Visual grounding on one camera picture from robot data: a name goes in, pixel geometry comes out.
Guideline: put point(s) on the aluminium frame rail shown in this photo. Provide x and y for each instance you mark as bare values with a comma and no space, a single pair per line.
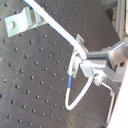
121,18

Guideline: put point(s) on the black perforated breadboard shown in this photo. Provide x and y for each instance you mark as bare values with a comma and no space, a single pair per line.
33,68

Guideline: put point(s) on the small metal cable clip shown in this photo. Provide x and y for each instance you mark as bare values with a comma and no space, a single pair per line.
75,59

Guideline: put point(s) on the metal cable clip bracket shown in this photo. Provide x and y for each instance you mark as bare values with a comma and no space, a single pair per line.
25,20

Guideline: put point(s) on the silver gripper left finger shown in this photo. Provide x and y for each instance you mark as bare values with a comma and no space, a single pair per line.
99,72

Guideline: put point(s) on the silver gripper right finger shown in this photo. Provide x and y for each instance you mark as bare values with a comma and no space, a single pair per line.
104,53

